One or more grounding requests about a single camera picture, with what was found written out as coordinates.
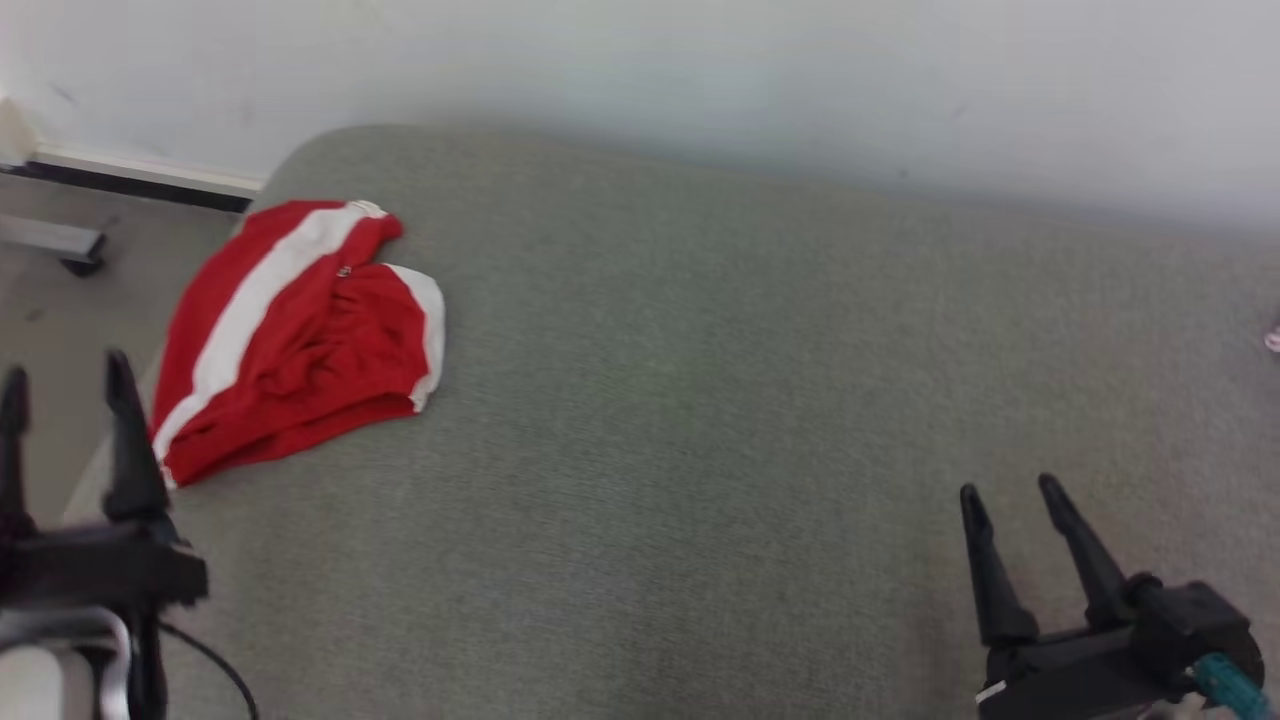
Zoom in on grey metal furniture foot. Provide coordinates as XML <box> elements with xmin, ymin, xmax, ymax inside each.
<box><xmin>0</xmin><ymin>214</ymin><xmax>107</xmax><ymax>278</ymax></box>

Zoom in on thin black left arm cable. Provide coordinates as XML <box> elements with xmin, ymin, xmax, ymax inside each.
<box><xmin>155</xmin><ymin>618</ymin><xmax>261</xmax><ymax>720</ymax></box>

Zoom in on white and black baseboard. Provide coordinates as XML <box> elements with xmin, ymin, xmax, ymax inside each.
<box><xmin>0</xmin><ymin>143</ymin><xmax>269</xmax><ymax>215</ymax></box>

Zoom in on right black cable teal plug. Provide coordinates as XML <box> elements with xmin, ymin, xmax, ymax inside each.
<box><xmin>1193</xmin><ymin>653</ymin><xmax>1280</xmax><ymax>720</ymax></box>

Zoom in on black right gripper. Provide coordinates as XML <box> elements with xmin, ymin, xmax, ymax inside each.
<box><xmin>959</xmin><ymin>474</ymin><xmax>1198</xmax><ymax>720</ymax></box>

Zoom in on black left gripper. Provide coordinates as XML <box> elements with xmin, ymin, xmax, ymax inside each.
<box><xmin>0</xmin><ymin>349</ymin><xmax>210</xmax><ymax>612</ymax></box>

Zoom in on grey fabric sofa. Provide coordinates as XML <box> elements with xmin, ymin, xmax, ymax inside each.
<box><xmin>60</xmin><ymin>124</ymin><xmax>1280</xmax><ymax>720</ymax></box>

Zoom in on red shorts with white stripe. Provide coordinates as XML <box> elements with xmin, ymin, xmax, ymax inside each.
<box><xmin>150</xmin><ymin>199</ymin><xmax>447</xmax><ymax>491</ymax></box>

